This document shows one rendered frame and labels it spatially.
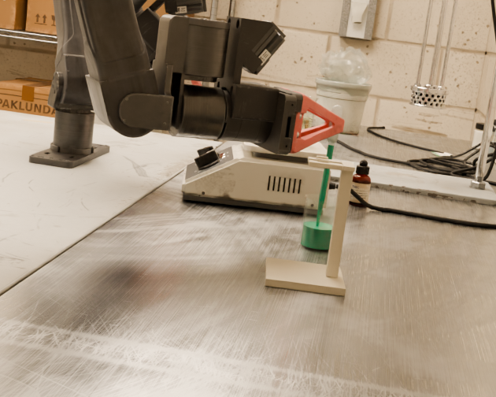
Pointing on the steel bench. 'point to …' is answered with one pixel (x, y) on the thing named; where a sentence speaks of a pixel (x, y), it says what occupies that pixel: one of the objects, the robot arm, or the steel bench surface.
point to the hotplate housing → (257, 182)
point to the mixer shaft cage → (428, 92)
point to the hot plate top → (290, 153)
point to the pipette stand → (283, 271)
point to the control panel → (211, 166)
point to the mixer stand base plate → (425, 183)
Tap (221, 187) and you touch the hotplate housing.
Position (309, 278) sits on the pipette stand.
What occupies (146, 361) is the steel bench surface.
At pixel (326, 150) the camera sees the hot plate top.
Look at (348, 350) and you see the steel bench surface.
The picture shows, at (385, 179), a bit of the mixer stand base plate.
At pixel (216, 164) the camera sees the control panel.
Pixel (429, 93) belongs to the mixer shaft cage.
